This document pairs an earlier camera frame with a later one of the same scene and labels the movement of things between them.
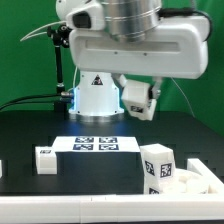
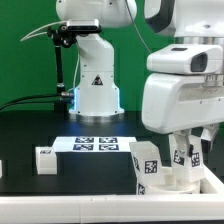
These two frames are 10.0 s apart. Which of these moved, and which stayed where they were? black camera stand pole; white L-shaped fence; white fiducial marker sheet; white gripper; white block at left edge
Moved: white gripper
Stayed: black camera stand pole; white fiducial marker sheet; white block at left edge; white L-shaped fence
